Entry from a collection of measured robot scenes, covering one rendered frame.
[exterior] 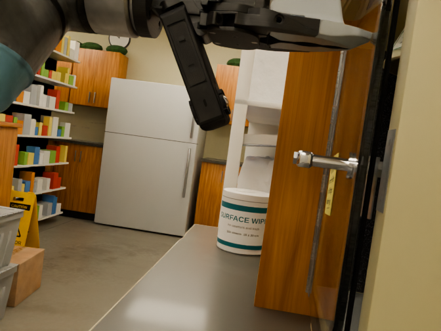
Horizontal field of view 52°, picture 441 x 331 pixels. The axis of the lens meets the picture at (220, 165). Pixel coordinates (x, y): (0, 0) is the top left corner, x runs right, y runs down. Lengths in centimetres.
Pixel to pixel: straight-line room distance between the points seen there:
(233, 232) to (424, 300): 74
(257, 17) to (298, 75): 37
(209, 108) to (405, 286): 22
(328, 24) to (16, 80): 26
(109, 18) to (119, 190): 518
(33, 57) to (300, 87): 47
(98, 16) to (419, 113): 29
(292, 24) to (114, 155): 523
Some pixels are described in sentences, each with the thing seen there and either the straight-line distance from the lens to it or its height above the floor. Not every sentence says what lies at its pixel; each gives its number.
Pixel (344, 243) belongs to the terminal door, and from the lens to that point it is 40.
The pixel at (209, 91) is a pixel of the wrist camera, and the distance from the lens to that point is 41.
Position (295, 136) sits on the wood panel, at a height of 123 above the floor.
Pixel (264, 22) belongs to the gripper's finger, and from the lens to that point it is 39.
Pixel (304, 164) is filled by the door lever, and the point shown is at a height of 120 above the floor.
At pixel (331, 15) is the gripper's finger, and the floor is 133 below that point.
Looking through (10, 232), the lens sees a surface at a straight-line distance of 284.
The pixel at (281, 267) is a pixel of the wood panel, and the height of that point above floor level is 101.
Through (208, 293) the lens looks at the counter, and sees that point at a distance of 82.
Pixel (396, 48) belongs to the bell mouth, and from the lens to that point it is 53.
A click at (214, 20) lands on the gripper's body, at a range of 40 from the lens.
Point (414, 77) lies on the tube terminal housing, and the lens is 40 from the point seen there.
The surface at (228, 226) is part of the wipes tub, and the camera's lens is 111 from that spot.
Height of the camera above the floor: 121
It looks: 3 degrees down
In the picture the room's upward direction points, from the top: 8 degrees clockwise
